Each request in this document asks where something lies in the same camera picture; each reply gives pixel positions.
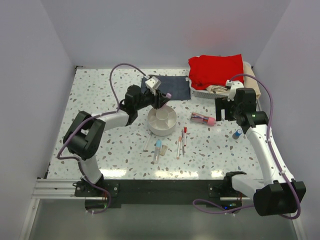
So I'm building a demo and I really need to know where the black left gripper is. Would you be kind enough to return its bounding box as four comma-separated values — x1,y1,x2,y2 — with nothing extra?
134,88,170,112

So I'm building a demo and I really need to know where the white round divided organizer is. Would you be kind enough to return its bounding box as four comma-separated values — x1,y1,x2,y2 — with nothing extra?
147,105,177,137

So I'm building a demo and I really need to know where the pink clear pencil case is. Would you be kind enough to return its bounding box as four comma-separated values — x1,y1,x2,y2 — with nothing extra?
190,112,216,126

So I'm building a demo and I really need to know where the grey thin pen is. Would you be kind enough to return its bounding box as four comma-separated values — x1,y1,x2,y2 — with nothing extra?
181,129,185,157

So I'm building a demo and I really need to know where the white thin pen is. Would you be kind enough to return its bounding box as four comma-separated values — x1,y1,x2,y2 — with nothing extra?
143,132,152,152

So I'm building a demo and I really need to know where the blue capped clear tube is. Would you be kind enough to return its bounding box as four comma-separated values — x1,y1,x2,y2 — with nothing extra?
153,139,162,164

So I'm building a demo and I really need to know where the orange white pen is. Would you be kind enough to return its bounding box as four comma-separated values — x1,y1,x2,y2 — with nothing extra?
176,136,182,160

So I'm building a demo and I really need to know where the beige eraser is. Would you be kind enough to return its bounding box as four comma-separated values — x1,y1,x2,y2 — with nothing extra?
159,145,168,156

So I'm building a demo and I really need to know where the pink glue stick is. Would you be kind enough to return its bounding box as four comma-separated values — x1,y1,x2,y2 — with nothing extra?
159,93,172,109

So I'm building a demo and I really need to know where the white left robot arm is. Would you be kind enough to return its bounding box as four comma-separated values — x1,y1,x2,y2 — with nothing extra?
57,85,171,196

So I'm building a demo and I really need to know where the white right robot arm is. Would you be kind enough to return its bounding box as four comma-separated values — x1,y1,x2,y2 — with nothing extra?
215,87,306,220

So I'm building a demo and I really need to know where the dark blue folded cloth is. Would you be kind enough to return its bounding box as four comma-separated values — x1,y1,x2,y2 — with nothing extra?
149,74,191,101

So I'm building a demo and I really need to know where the white plastic basket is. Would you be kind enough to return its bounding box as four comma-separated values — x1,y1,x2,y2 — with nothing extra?
186,61,261,99

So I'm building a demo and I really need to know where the beige folded cloth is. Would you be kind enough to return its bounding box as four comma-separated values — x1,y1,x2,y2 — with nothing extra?
205,61,261,99

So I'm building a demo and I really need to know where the red folded cloth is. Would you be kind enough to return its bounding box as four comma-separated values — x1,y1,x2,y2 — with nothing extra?
188,54,244,90

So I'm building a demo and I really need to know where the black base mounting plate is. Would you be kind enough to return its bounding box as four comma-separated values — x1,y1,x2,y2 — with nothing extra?
73,179,244,210

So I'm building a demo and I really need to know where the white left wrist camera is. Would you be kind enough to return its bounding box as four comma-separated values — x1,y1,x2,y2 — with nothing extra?
145,76,161,95

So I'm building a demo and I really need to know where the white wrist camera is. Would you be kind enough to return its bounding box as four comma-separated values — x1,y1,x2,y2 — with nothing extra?
226,80,244,102
145,76,161,95

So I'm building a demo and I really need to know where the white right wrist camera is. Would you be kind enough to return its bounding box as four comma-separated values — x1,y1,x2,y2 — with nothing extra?
226,80,244,102

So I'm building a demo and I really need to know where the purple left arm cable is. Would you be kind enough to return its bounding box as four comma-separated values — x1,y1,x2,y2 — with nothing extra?
56,62,152,215

